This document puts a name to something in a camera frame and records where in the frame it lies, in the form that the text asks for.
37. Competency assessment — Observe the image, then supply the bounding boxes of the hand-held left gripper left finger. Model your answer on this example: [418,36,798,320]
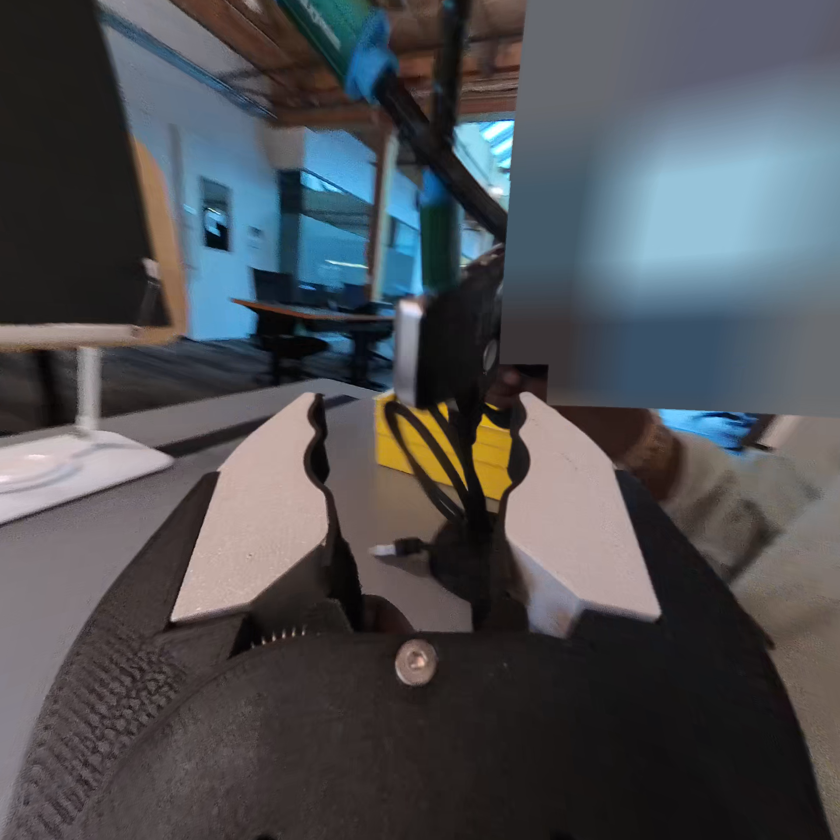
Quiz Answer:
[171,392,362,623]

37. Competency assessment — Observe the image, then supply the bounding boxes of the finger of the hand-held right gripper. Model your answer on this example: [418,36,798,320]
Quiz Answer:
[392,297,431,409]

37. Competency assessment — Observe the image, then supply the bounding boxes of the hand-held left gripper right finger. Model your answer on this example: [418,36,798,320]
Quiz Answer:
[502,392,661,639]

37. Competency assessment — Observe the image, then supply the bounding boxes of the black hdmi cable green plugs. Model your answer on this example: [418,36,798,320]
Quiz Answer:
[279,0,511,627]

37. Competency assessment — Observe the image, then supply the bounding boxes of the black adapter hub with pigtail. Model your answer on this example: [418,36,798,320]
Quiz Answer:
[369,518,508,595]

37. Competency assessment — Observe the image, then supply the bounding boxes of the person's right forearm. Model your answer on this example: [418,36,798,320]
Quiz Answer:
[556,407,840,651]

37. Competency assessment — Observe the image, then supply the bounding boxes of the person's right hand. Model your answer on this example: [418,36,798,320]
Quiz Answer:
[487,365,550,413]

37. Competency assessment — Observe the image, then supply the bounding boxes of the wooden office desk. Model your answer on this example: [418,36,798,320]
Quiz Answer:
[231,297,396,389]

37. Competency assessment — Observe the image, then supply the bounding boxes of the yellow plastic bin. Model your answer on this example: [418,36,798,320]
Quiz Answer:
[374,392,514,496]

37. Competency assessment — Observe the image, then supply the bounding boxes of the black office chair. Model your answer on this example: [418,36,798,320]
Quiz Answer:
[249,266,330,387]

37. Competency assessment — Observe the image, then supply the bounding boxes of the white monitor stand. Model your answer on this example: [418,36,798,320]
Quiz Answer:
[0,323,177,527]

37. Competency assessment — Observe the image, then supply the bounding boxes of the black monitor with wooden edge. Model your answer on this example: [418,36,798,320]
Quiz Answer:
[0,0,190,347]

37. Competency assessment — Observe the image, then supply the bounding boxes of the framed wall picture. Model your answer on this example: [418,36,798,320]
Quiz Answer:
[199,176,233,254]

